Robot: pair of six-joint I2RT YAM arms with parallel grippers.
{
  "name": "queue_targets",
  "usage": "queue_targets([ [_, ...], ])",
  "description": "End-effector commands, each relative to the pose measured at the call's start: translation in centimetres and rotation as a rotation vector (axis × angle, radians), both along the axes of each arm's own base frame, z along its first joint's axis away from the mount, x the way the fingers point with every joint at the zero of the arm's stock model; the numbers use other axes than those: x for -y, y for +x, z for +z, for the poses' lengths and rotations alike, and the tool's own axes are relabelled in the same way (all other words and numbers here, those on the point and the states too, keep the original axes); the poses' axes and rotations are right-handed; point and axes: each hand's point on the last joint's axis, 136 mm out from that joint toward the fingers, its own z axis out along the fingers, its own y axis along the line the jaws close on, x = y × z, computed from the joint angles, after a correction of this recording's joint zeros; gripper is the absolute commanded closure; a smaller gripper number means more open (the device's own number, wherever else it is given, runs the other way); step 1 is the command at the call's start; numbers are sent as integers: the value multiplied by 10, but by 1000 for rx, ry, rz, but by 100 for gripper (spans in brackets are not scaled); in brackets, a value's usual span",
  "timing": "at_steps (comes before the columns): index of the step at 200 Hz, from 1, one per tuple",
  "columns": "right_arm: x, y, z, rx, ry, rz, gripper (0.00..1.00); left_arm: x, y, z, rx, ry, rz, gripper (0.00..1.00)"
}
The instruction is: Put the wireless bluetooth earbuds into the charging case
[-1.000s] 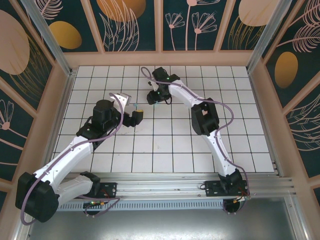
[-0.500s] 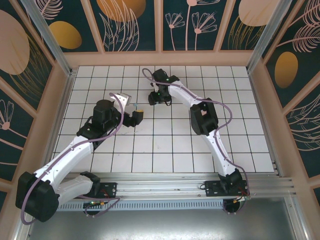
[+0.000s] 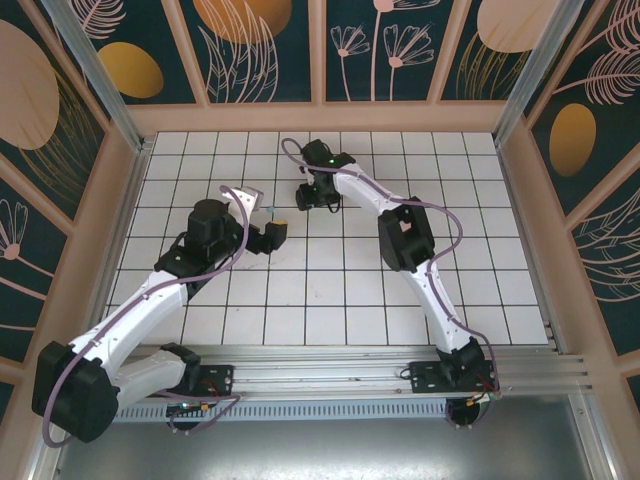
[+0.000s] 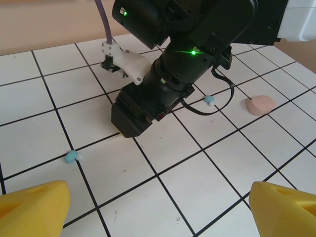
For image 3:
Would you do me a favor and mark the grey metal sheet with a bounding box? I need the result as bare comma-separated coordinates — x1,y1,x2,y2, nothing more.
27,394,619,480

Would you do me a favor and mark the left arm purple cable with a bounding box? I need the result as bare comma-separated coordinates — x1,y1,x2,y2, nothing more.
42,184,250,448

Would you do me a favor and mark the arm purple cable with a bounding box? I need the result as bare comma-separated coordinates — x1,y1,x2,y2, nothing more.
42,184,250,448
280,138,501,430

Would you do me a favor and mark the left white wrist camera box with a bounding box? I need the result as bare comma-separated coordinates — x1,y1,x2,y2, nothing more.
230,185,265,214

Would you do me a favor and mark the aluminium mounting rail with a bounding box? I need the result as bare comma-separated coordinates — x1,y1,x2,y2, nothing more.
47,343,594,401

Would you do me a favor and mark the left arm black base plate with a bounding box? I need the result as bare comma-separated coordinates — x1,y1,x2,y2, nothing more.
143,363,236,399

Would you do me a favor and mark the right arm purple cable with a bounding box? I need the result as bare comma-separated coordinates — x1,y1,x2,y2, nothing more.
280,138,501,430

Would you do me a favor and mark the grey slotted cable duct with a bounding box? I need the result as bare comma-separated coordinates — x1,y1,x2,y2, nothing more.
67,399,451,422

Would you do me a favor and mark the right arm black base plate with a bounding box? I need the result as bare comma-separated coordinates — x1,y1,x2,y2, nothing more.
408,359,501,396

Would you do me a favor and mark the aluminium frame post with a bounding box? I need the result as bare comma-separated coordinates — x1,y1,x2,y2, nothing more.
492,0,586,146
42,0,157,154

